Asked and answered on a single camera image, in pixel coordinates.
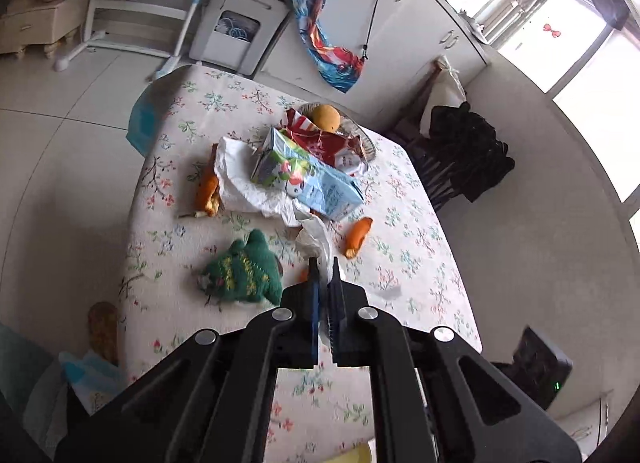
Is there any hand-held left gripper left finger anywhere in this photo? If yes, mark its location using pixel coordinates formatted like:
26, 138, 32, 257
54, 258, 321, 463

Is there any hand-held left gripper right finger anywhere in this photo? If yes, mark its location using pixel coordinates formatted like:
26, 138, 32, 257
327, 257, 583, 463

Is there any blue milk carton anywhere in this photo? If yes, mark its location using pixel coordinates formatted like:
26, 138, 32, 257
287, 163, 364, 222

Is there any green milk carton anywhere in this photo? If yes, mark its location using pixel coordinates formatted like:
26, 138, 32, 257
250, 128, 319, 188

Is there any white paper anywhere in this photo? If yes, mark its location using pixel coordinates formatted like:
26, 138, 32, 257
214, 136, 337, 289

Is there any yellow bin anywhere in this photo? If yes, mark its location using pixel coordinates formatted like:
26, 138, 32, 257
320, 443, 374, 463

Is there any small orange peel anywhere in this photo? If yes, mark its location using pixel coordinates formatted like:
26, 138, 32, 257
344, 217, 374, 259

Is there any green knitted toy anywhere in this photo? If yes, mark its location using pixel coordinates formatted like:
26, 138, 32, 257
199, 229, 284, 307

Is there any floral tablecloth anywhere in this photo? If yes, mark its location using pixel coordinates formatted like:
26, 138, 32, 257
117, 64, 483, 463

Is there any large orange peel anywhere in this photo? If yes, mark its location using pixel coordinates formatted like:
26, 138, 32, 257
194, 143, 222, 218

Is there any red snack packet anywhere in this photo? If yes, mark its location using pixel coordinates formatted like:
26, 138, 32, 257
285, 109, 376, 176

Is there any black folding chair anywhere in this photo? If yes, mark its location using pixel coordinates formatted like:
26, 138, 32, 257
412, 140, 455, 212

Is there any woven basket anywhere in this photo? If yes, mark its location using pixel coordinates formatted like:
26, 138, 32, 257
295, 102, 377, 164

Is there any orange fruit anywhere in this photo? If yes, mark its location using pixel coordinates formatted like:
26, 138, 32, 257
305, 104, 342, 133

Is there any black jacket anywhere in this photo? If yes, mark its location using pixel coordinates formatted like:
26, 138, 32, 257
427, 102, 516, 204

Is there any black electronic device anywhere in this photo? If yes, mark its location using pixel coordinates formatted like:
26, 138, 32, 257
491, 325, 574, 412

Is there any brown slipper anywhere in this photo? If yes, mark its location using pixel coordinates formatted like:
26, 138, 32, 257
87, 301, 120, 365

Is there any cream cloth bag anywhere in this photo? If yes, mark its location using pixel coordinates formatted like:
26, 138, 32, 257
420, 55, 469, 136

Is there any checked under tablecloth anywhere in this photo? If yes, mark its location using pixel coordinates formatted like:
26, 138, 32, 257
125, 87, 167, 152

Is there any colourful printed bag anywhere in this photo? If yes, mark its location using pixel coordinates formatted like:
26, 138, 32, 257
289, 0, 387, 94

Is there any white appliance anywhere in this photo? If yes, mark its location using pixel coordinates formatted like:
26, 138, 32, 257
190, 0, 291, 76

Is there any white cabinet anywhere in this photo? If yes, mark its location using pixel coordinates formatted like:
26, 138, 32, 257
254, 0, 494, 130

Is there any blue and white desk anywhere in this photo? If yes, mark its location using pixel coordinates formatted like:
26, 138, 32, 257
55, 0, 237, 82

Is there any cream TV stand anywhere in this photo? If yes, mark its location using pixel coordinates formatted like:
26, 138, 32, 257
0, 0, 92, 62

